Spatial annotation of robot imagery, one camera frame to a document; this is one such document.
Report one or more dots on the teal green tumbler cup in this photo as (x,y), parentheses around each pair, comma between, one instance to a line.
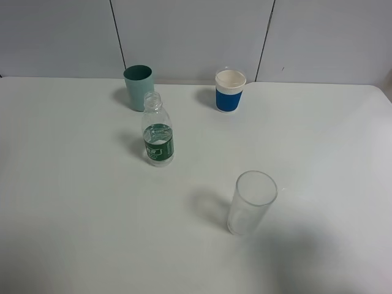
(139,81)

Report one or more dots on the clear plastic bottle green label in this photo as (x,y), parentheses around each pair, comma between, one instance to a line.
(157,131)

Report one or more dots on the clear drinking glass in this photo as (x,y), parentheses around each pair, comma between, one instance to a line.
(255,192)

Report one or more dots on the white cup blue sleeve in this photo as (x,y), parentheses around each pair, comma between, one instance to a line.
(230,84)

